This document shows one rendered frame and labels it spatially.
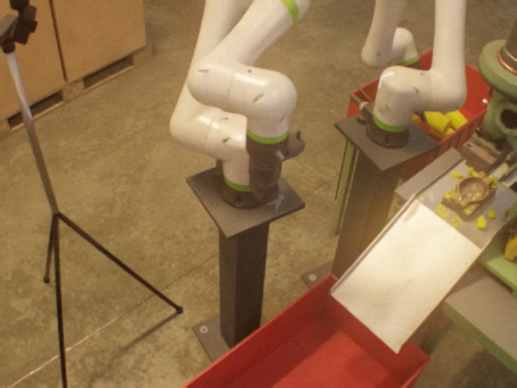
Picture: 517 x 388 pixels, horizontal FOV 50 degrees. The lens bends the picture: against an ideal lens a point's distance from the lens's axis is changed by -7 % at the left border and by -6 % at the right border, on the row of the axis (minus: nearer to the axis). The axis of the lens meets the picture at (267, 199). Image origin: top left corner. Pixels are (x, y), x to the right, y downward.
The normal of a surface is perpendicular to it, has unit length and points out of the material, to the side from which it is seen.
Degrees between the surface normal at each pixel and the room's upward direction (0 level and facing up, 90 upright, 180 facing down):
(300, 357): 0
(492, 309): 0
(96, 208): 0
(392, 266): 30
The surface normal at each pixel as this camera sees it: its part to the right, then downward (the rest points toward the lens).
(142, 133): 0.05, -0.67
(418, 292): -0.33, -0.34
